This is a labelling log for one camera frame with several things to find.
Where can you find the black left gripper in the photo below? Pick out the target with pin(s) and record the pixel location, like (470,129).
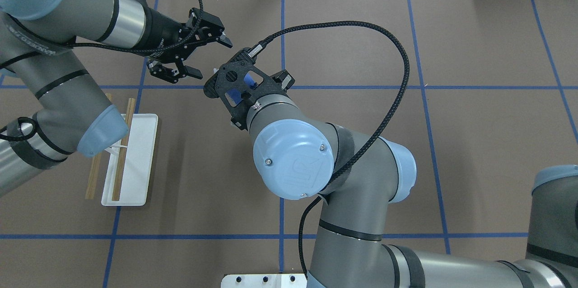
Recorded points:
(161,29)

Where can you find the blue and grey towel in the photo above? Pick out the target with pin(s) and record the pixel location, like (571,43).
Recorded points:
(234,96)

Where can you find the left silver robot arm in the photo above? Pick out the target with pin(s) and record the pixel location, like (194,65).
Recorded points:
(38,38)

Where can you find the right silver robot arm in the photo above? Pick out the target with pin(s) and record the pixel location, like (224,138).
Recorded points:
(296,156)

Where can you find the white wooden towel rack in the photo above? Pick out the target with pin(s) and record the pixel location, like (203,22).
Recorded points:
(129,167)

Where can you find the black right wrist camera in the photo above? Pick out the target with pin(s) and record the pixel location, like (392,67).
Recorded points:
(239,84)

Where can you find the white camera mast pedestal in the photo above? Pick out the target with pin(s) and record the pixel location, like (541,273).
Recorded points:
(264,281)

